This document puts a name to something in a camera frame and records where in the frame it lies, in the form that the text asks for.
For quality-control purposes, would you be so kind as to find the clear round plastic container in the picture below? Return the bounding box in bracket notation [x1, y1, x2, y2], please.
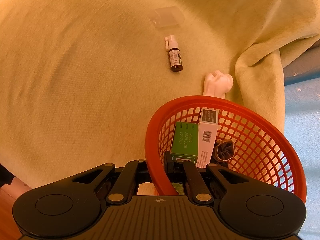
[149, 6, 185, 28]

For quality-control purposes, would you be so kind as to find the green medicine box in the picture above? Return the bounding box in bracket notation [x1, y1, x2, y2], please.
[170, 122, 198, 164]

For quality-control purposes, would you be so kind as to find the brown spray bottle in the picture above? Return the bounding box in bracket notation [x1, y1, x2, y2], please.
[165, 35, 183, 72]

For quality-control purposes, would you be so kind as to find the white grey medicine box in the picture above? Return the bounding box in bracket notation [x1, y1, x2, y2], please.
[196, 108, 219, 168]

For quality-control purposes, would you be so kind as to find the red plastic mesh basket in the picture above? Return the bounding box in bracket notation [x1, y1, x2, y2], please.
[145, 95, 307, 201]

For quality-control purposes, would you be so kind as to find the yellow fleece blanket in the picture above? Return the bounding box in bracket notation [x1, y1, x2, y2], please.
[1, 0, 319, 187]

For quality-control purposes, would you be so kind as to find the light blue bed sheet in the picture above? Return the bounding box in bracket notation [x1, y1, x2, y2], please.
[284, 46, 319, 239]

